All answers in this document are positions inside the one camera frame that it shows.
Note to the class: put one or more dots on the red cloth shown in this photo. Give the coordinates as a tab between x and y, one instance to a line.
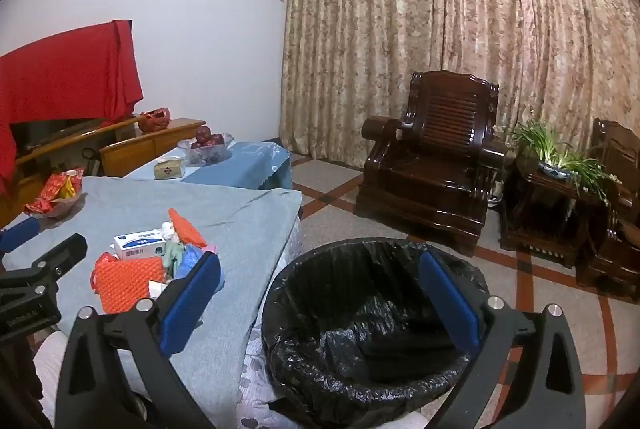
65	69

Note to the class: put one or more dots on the dark wooden armchair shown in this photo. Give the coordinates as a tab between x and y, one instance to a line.
430	169
620	229

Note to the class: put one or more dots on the glass dish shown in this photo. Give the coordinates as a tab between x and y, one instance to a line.
57	209

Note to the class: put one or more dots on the pink wrapper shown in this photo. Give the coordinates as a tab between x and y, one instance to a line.
210	249

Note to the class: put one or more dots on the light wooden cabinet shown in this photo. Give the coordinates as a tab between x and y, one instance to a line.
150	149

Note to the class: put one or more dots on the beige tissue box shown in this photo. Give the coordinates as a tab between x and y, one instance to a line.
169	170

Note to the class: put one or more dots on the grey-blue tablecloth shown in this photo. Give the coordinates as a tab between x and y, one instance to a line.
225	219

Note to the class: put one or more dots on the dark wooden side table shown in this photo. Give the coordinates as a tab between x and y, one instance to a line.
545	209

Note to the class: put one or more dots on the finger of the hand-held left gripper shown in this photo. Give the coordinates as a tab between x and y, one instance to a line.
20	234
57	253

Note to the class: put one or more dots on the blue table cover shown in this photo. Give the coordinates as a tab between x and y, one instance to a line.
250	164

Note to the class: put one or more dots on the yellow snack packet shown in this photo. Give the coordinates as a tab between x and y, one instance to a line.
67	191

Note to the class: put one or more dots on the potted green plant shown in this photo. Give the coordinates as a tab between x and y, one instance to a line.
555	159

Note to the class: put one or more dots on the green rubber glove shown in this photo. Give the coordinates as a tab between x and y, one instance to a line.
174	259

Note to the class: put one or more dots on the red apple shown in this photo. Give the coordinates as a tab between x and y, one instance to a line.
202	131
216	139
196	143

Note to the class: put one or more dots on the red patterned snack packet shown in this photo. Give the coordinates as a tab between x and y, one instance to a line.
47	191

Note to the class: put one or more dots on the white floral under cloth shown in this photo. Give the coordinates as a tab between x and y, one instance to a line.
252	389

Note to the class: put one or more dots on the crumpled white tissue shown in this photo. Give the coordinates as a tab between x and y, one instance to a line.
170	231

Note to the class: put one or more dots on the red plastic bag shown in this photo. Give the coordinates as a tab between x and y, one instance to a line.
152	120

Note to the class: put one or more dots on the beige patterned curtain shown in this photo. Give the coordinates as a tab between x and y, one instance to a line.
450	9

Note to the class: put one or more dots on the square orange foam net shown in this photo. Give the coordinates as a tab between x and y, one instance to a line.
127	284

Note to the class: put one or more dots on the blue plastic bag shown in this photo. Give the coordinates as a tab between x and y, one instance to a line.
192	256

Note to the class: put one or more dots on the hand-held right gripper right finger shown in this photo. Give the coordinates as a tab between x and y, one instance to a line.
450	304

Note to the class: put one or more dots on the white and blue box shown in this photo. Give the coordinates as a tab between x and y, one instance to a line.
137	245

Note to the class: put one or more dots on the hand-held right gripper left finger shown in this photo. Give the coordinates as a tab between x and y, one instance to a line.
190	304

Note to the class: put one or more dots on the glass fruit bowl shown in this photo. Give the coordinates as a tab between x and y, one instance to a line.
205	155

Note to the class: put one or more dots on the bin with black bag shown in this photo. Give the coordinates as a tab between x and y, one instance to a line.
360	349

